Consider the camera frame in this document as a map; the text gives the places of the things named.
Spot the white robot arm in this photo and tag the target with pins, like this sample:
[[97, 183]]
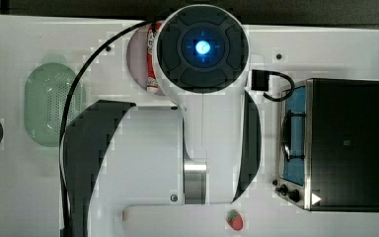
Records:
[[202, 149]]

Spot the red plush ketchup bottle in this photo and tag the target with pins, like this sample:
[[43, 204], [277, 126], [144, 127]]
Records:
[[152, 84]]

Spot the pink round plate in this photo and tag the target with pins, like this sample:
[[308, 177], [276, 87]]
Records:
[[136, 57]]

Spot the black toaster oven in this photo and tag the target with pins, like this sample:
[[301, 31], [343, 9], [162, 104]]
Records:
[[329, 145]]

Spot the green perforated colander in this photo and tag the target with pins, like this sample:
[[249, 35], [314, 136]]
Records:
[[46, 91]]

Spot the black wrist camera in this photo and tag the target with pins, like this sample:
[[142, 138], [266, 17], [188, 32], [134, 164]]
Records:
[[260, 80]]

